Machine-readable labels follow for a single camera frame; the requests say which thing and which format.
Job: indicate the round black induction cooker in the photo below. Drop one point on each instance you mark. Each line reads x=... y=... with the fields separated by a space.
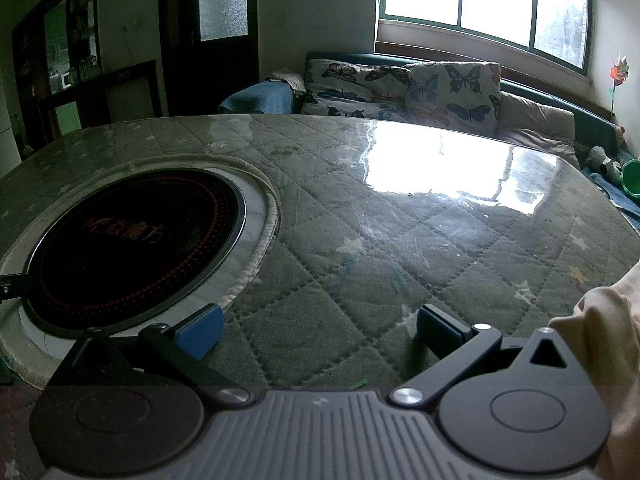
x=125 y=260

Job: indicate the dark green sofa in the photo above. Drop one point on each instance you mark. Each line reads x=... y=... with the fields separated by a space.
x=590 y=125

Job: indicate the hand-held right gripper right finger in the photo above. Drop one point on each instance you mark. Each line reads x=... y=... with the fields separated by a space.
x=437 y=327

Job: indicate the dark wooden shelf unit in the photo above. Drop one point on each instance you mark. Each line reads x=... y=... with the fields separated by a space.
x=125 y=90

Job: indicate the white cushion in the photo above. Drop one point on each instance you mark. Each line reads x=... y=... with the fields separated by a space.
x=535 y=120

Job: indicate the dark door with frosted glass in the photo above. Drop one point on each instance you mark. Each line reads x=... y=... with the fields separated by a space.
x=180 y=60

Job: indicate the beige cloth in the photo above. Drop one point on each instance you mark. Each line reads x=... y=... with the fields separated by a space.
x=286 y=82

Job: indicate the green plastic basin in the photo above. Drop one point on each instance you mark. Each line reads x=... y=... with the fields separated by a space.
x=632 y=176

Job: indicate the long butterfly print cushion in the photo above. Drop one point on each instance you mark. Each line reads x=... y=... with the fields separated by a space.
x=350 y=77
x=345 y=107

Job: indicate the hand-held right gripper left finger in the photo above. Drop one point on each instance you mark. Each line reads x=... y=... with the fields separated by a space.
x=200 y=332

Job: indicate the cream garment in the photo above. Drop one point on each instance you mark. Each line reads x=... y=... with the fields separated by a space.
x=615 y=320

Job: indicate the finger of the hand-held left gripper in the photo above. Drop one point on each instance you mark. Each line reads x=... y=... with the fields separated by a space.
x=12 y=286

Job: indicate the grey plush toy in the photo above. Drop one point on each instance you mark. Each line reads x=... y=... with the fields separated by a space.
x=602 y=162

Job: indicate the blue towel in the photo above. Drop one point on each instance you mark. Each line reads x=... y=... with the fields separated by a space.
x=255 y=99

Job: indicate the colourful pinwheel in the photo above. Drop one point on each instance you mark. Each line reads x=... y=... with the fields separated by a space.
x=619 y=72

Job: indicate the square butterfly print cushion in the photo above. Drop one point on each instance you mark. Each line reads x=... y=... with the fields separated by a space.
x=455 y=95

